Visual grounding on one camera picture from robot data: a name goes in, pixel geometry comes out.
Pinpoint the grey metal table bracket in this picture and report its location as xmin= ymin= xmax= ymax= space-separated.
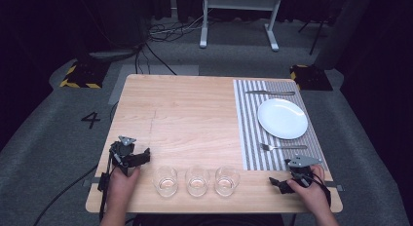
xmin=324 ymin=181 xmax=345 ymax=192
xmin=82 ymin=177 xmax=101 ymax=189

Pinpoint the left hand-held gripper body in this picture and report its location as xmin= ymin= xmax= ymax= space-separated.
xmin=109 ymin=135 xmax=139 ymax=177

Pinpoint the silver fork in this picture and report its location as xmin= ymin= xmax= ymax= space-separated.
xmin=260 ymin=142 xmax=309 ymax=153

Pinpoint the white metal stand frame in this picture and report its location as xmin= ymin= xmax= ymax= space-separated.
xmin=198 ymin=0 xmax=284 ymax=53

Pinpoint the person's left hand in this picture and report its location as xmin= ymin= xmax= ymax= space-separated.
xmin=106 ymin=165 xmax=142 ymax=210

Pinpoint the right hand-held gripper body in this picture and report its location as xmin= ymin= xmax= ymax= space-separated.
xmin=283 ymin=154 xmax=323 ymax=188

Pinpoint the black tripod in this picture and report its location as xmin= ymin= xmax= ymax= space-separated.
xmin=297 ymin=19 xmax=329 ymax=57

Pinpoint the person's dark clothing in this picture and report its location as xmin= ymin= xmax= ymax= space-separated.
xmin=131 ymin=212 xmax=286 ymax=226

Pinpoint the clear drinking glass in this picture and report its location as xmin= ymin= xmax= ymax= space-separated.
xmin=184 ymin=166 xmax=211 ymax=198
xmin=213 ymin=166 xmax=241 ymax=198
xmin=152 ymin=166 xmax=179 ymax=199

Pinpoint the white round plate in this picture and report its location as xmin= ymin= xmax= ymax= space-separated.
xmin=256 ymin=97 xmax=309 ymax=140

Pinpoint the bundle of floor cables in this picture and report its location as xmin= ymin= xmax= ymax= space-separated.
xmin=133 ymin=11 xmax=213 ymax=76

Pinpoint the black yellow striped base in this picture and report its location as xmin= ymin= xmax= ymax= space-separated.
xmin=58 ymin=59 xmax=111 ymax=90
xmin=289 ymin=63 xmax=334 ymax=92

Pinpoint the silver table knife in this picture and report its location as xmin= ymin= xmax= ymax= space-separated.
xmin=244 ymin=89 xmax=297 ymax=97

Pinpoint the person's right hand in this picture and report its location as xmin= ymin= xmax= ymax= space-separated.
xmin=286 ymin=164 xmax=331 ymax=218

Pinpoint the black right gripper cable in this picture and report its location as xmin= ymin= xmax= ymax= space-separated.
xmin=301 ymin=171 xmax=333 ymax=208

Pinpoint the grey striped placemat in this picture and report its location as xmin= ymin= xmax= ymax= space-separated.
xmin=232 ymin=78 xmax=329 ymax=172

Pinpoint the black floor cable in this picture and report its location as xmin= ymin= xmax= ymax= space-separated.
xmin=32 ymin=164 xmax=99 ymax=226

